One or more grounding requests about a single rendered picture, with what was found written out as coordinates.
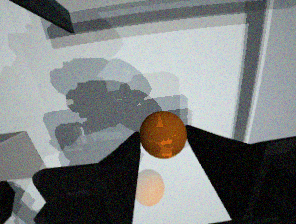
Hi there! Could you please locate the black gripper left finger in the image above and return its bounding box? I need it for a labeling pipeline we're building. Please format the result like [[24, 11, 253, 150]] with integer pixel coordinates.
[[32, 131, 141, 224]]

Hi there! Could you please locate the brown ball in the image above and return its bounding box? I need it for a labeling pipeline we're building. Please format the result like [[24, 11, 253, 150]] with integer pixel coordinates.
[[139, 111, 187, 159]]

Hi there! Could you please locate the blue top edge of clear wall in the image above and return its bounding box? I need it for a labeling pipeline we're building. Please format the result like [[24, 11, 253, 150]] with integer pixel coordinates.
[[9, 0, 74, 33]]

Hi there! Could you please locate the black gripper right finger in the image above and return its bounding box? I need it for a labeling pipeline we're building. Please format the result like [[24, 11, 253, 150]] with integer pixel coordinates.
[[185, 125, 296, 220]]

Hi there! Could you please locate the see-through orange ball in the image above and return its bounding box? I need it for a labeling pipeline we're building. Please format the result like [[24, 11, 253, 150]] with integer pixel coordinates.
[[135, 169, 165, 206]]

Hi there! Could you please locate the clear l-shaped low wall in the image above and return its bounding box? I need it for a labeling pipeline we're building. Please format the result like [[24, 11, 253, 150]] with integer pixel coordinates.
[[21, 0, 296, 144]]

